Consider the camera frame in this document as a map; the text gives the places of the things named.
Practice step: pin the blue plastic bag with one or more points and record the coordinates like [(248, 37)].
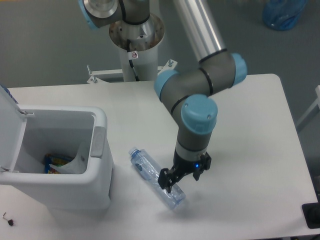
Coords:
[(282, 15)]

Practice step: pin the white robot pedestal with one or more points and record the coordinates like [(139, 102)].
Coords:
[(138, 50)]

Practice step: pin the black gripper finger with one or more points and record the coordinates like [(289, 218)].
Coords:
[(168, 177), (202, 165)]

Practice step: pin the colourful snack wrapper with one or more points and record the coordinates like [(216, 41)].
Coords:
[(56, 160)]

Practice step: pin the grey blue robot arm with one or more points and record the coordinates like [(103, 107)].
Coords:
[(187, 97)]

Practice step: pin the white frame at right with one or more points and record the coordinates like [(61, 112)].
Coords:
[(310, 112)]

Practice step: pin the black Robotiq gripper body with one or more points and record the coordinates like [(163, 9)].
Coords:
[(185, 166)]

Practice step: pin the black device at edge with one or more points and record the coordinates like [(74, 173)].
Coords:
[(311, 213)]

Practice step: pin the white paper wrapper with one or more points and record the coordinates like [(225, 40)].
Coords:
[(78, 165)]

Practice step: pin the white trash can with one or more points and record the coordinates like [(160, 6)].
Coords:
[(29, 132)]

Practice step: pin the clear plastic water bottle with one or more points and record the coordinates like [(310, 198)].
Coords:
[(149, 170)]

